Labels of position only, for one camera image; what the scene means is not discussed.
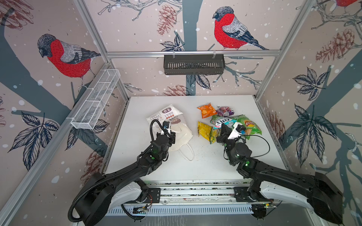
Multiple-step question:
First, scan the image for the purple candy packet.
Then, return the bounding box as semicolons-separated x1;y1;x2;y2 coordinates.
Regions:
216;106;234;117

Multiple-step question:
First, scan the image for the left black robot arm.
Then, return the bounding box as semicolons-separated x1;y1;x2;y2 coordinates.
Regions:
67;132;176;226

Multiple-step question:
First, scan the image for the white printed paper bag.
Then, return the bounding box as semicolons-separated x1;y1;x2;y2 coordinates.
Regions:
146;105;195;162

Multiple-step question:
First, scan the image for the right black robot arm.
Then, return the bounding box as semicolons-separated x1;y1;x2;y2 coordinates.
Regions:
216;124;343;225

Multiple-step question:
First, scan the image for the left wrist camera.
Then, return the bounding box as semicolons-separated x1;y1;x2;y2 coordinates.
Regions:
162;121;171;133

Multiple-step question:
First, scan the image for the white mesh wall basket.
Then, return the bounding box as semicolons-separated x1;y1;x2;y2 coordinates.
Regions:
71;69;120;130

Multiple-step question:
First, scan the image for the orange snack packet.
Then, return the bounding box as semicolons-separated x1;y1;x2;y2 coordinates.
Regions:
198;103;217;119

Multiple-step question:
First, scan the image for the green Fox's candy packet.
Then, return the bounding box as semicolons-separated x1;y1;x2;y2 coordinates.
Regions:
209;129;221;144

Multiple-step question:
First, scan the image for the right thin black cable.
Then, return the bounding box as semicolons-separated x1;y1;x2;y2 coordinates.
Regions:
240;134;271;159

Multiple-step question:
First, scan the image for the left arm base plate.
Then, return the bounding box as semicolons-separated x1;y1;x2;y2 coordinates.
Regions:
133;188;161;203

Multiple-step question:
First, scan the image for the yellow snack packet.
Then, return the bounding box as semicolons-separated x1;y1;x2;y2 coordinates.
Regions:
198;121;213;141

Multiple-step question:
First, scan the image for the aluminium mounting rail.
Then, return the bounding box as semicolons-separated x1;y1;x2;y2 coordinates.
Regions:
145;179;251;205

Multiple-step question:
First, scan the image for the left black corrugated cable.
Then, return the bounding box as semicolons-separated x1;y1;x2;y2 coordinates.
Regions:
67;119;167;223

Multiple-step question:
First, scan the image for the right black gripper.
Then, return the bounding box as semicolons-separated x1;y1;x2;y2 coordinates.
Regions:
218;123;238;165

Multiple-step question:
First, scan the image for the green white snack packet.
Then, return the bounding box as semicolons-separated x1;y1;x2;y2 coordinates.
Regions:
210;115;236;129

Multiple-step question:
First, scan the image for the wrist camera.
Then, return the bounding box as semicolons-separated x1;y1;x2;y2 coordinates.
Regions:
228;122;246;140
162;121;171;133

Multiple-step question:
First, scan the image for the black hanging wire basket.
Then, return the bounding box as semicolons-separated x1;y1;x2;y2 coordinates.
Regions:
164;54;225;75

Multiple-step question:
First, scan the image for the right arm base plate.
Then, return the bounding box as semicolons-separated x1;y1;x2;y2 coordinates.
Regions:
233;186;273;203

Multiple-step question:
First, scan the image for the green chips bag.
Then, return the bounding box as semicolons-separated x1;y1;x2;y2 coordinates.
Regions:
233;115;262;139

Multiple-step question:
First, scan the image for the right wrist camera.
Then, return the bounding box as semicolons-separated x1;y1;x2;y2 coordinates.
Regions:
228;122;246;140

